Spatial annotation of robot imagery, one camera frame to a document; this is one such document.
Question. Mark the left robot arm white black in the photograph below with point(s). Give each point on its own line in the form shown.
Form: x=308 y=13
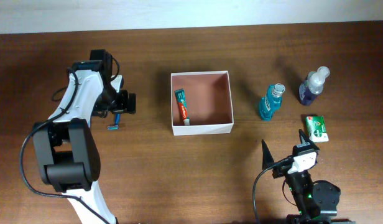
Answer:
x=66 y=152

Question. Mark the green white soap box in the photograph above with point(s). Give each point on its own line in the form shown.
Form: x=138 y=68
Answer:
x=316 y=129

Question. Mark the teal mouthwash bottle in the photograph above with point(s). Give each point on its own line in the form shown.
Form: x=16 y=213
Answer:
x=271 y=102

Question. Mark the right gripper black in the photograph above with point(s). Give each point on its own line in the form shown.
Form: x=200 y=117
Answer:
x=268 y=158

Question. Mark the blue disposable razor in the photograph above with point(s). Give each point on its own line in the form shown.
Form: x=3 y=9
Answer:
x=115 y=125

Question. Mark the blue foam soap bottle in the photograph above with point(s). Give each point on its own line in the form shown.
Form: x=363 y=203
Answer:
x=312 y=85

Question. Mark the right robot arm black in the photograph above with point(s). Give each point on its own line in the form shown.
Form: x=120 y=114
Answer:
x=316 y=200

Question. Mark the white pink cardboard box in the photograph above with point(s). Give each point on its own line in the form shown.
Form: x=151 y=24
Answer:
x=208 y=103

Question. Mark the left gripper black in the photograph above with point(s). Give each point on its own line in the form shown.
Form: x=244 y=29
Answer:
x=123 y=106

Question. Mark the green red toothpaste tube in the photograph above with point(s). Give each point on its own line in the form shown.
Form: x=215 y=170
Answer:
x=182 y=105

